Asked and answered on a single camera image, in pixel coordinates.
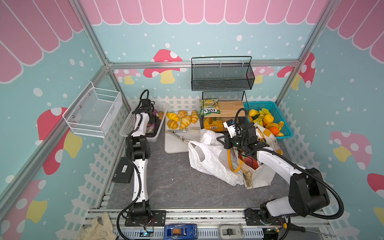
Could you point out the teal plastic fruit basket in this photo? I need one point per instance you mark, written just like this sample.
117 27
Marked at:
263 108

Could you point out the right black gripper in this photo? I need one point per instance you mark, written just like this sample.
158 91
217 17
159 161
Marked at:
229 142

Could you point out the toy croissant back left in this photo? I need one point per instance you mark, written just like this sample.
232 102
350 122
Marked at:
173 116

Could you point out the green Fox's candy bag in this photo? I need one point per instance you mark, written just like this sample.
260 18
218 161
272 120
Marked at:
209 106

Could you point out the blue device on rail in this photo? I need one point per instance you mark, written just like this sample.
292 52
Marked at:
181 232

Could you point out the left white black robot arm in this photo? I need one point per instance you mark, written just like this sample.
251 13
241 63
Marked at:
138 153

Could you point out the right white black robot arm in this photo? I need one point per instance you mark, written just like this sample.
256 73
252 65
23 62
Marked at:
309 194

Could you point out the yellow snack packet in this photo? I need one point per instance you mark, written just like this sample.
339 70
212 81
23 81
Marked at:
213 124

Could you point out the white plastic grocery bag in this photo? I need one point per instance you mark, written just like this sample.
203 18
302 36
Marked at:
209 156

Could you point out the toy bread right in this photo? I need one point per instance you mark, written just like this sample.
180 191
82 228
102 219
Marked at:
194 116

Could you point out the beige cloth rag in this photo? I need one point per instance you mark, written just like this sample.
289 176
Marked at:
97 231

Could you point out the brown toy potato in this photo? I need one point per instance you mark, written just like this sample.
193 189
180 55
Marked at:
160 115

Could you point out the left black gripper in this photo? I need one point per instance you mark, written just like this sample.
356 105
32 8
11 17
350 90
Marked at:
151 119

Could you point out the toy bread roll middle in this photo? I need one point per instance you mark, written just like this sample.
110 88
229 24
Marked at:
182 114

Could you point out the grey device on rail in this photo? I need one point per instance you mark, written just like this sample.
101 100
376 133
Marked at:
231 232

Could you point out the black box on table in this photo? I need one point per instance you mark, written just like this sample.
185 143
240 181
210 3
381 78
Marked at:
124 172

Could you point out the toy striped bread loaf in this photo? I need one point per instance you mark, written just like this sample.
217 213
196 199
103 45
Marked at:
185 122

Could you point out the cream canvas tote bag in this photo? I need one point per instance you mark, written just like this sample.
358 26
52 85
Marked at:
263 175

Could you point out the black mesh wall basket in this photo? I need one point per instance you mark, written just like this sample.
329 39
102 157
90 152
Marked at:
229 73

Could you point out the toy croissant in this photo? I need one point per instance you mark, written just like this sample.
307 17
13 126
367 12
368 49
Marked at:
172 124
173 116

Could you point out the white wire wall basket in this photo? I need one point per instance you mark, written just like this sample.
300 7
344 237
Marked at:
93 112

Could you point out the black wire wooden shelf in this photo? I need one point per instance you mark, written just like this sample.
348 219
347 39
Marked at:
229 103

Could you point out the toy banana bunch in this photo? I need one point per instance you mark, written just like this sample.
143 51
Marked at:
260 120

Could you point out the toy yellow lemon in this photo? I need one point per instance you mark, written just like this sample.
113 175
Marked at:
268 119

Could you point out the toy croissant front left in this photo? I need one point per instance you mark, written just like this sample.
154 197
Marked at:
172 124

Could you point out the metal tongs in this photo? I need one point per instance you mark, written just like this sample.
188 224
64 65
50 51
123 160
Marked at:
186 135

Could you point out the white plastic vegetable basket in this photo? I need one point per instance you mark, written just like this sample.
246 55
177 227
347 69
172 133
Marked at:
129 123

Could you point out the white cutting board tray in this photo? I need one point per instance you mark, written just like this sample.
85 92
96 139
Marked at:
174 145

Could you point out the toy orange fruit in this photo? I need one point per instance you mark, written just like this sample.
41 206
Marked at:
274 130

